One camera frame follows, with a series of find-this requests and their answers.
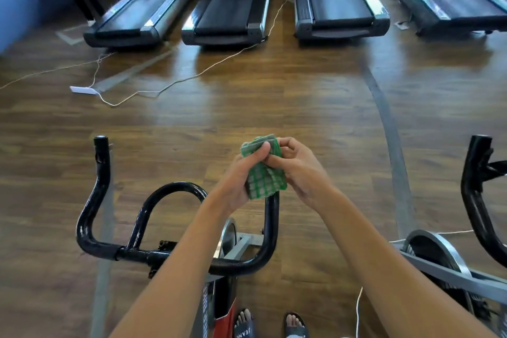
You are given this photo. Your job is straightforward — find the person's left hand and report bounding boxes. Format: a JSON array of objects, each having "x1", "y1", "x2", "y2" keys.
[{"x1": 208, "y1": 142, "x2": 272, "y2": 216}]

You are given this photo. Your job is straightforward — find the person's right hand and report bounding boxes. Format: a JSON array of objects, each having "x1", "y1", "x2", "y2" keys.
[{"x1": 265, "y1": 137, "x2": 343, "y2": 214}]

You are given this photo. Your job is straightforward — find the green checkered cleaning cloth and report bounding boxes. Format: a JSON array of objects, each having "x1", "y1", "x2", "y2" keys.
[{"x1": 241, "y1": 134, "x2": 288, "y2": 200}]

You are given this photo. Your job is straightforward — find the red and grey spin bike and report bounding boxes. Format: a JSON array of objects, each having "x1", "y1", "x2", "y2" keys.
[
  {"x1": 392, "y1": 134, "x2": 507, "y2": 338},
  {"x1": 77, "y1": 136, "x2": 280, "y2": 338}
]

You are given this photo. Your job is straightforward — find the person's left forearm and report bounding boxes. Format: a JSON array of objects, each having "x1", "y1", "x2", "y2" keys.
[{"x1": 111, "y1": 199, "x2": 239, "y2": 338}]

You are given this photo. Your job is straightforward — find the person's right forearm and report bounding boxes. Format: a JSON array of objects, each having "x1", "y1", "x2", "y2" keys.
[{"x1": 321, "y1": 191, "x2": 496, "y2": 338}]

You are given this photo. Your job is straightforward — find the black sandal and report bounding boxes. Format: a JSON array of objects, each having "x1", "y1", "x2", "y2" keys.
[
  {"x1": 233, "y1": 308, "x2": 256, "y2": 338},
  {"x1": 284, "y1": 312, "x2": 308, "y2": 338}
]

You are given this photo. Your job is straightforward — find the white floor cable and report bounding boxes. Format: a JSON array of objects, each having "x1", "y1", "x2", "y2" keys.
[{"x1": 0, "y1": 0, "x2": 294, "y2": 107}]

